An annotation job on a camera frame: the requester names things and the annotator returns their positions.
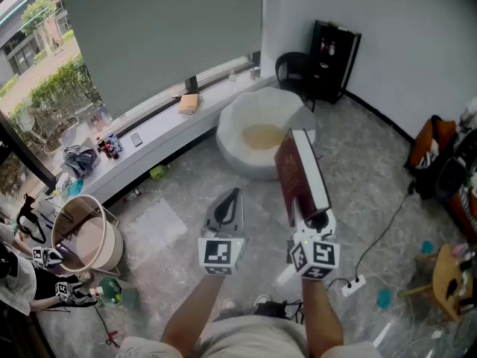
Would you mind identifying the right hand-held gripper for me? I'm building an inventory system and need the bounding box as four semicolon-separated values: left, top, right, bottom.
287;199;341;281

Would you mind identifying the white bean bag chair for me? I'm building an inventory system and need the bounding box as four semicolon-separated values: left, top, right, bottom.
215;87;318;181

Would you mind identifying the checkered cloth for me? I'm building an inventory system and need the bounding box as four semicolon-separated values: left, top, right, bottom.
62;145;100;180

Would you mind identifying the person's beige shirt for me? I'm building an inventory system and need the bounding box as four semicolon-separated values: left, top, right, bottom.
115;313;381;358

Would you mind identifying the dark red book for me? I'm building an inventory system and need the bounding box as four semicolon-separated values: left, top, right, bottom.
274;128;332;229

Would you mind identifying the black cabinet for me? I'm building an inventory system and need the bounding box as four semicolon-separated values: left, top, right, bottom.
308;19;362;105

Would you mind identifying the white power strip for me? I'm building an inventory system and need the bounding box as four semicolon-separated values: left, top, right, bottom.
341;274;367;298

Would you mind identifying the teal plastic bag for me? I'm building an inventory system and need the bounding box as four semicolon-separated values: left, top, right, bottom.
66;179;85;198

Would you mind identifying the black floor cable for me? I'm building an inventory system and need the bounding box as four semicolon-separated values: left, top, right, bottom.
353;180;417;280

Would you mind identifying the black white patterned blanket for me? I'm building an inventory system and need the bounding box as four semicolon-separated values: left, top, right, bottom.
414;139;441;170

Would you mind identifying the black chair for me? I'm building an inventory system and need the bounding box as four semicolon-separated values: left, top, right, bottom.
274;51;318;113

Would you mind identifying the glass window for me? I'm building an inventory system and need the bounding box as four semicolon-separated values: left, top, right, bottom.
0;0;107;201

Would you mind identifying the person's right forearm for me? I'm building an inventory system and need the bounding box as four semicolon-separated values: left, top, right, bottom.
300;277;344;357

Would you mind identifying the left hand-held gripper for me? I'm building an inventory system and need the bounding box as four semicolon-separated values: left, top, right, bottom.
198;187;246;275

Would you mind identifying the tan cardboard parcel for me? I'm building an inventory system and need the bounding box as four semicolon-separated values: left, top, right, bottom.
177;93;200;115

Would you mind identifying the black backpack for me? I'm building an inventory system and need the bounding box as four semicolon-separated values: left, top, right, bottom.
433;131;477;204

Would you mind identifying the person's left forearm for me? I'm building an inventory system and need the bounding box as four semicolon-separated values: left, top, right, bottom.
159;272;227;350

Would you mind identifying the white window ledge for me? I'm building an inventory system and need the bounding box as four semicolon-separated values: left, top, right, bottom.
48;75;279;207

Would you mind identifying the red cap bottle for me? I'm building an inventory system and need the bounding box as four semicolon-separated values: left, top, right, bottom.
122;187;145;203

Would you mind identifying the black strap bag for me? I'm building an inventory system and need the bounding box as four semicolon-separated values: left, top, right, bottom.
16;193;48;245

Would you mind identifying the teal cup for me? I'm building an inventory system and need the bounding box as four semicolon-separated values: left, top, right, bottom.
376;289;394;310

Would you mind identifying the green hexagonal box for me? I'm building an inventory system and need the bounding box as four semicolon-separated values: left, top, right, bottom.
98;276;141;311

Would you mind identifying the orange armchair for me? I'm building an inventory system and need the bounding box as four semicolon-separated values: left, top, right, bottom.
405;115;477;242

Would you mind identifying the wooden stool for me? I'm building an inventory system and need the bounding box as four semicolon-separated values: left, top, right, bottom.
398;243;469;323

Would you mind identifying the round beige tub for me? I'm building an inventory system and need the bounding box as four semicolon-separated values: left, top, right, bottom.
51;194;124;272

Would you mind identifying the black waist pack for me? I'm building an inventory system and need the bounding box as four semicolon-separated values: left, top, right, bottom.
253;299;303;326

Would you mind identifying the yellow seat cushion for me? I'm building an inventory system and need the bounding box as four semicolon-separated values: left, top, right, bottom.
241;124;288;151

